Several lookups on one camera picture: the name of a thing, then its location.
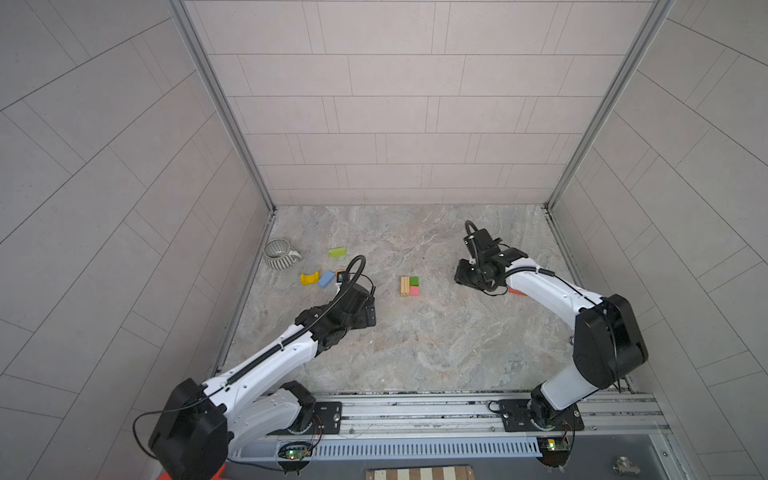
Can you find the blue wood block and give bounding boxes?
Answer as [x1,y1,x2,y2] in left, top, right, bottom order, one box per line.
[318,271,336,288]

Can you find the lime green long block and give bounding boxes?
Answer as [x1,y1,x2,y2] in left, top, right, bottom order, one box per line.
[328,247,347,258]

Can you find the natural long wood block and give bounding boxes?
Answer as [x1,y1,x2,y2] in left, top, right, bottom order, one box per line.
[400,276,411,297]

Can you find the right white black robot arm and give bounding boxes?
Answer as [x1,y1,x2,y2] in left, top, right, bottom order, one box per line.
[454,220,648,431]

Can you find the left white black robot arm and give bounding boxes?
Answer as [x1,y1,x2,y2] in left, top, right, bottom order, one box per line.
[148,282,376,479]

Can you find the yellow arch wood block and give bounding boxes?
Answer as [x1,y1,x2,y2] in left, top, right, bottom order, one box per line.
[300,271,320,285]

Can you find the grey ribbed ceramic mug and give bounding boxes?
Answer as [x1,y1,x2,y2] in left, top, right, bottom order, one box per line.
[263,238,302,271]

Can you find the left green circuit board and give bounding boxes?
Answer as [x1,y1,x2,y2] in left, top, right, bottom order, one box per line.
[277,441,313,462]

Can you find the green circuit board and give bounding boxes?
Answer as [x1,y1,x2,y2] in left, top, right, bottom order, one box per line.
[537,437,571,468]
[277,441,313,462]

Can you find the right green circuit board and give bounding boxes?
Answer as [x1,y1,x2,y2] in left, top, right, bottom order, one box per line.
[537,437,571,468]

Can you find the striped wood board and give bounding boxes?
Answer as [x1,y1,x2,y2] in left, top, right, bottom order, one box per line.
[365,465,477,480]

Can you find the small metal clamp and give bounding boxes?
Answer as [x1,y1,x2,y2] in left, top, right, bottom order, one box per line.
[613,456,641,478]

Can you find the red white object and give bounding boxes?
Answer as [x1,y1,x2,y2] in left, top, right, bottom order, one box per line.
[156,465,227,480]

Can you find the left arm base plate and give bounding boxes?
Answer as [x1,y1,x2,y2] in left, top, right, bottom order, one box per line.
[280,402,343,435]

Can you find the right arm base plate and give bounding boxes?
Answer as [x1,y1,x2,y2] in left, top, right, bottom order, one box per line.
[493,399,585,433]

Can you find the grey slotted cable duct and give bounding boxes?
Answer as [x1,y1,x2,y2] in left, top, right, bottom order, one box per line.
[230,436,541,462]

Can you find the aluminium mounting rail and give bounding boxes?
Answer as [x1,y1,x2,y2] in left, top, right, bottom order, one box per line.
[313,391,670,439]

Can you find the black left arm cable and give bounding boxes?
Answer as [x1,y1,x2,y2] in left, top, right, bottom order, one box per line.
[131,254,376,472]

